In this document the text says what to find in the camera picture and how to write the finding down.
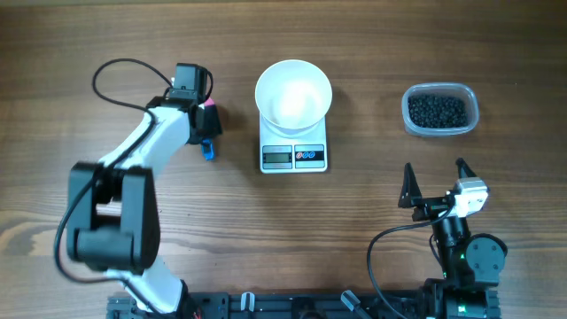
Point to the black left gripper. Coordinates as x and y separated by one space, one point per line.
213 124

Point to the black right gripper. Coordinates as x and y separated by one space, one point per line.
411 196

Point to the pink scoop blue handle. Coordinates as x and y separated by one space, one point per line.
207 145

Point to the white bowl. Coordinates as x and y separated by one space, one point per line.
293 94

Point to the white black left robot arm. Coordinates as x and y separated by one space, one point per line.
112 221

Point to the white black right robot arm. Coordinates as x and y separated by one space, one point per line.
471 263

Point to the white digital kitchen scale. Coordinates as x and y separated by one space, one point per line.
291 151

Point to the clear container of black beans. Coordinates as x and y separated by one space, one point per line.
439 109

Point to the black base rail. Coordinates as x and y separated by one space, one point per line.
347 305

